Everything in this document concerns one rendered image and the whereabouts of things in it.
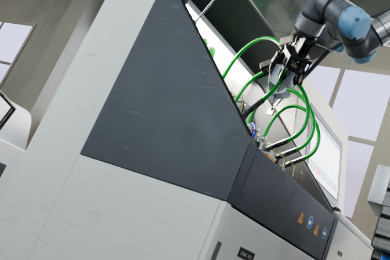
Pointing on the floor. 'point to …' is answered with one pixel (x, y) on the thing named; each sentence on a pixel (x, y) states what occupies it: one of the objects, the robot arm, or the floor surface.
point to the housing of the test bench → (73, 113)
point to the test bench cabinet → (128, 218)
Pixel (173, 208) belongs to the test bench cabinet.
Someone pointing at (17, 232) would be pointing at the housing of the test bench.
